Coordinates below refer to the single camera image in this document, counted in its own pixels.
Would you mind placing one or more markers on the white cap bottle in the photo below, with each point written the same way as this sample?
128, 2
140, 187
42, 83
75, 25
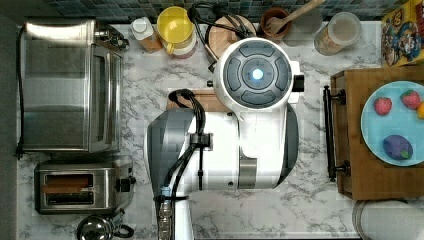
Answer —
145, 34

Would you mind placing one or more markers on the dark canister with wooden lid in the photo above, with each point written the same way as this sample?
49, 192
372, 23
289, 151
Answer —
219, 39

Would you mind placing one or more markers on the yellow mug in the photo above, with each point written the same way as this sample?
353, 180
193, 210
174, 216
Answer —
175, 28

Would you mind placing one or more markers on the bamboo cutting board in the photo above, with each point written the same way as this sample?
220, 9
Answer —
207, 99

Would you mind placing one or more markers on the wooden tray with handle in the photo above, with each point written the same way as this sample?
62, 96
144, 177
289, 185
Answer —
358, 173

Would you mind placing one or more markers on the yellow cereal box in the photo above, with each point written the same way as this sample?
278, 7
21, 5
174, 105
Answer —
402, 38

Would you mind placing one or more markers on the light blue plate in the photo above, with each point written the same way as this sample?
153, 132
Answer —
399, 121

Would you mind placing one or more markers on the pink white container under mug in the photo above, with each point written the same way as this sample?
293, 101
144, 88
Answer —
187, 51

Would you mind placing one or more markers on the red toy strawberry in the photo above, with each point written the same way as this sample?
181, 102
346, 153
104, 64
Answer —
411, 99
382, 106

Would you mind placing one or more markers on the purple toy eggplant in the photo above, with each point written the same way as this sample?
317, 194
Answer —
397, 147

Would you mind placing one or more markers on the orange toy fruit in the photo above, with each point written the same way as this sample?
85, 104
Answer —
420, 111

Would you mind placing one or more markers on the stainless steel slot toaster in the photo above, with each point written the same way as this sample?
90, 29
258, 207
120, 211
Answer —
87, 188

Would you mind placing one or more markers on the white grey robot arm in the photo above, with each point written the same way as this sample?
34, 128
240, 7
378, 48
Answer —
244, 137

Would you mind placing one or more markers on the stainless steel toaster oven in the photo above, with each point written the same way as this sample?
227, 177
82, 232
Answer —
70, 75

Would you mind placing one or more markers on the shiny metal kettle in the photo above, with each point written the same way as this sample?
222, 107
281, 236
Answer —
104, 227

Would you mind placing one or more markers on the clear cereal jar with lid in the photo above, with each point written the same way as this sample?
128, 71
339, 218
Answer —
343, 30

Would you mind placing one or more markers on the brown utensil crock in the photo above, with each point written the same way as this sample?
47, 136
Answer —
274, 12

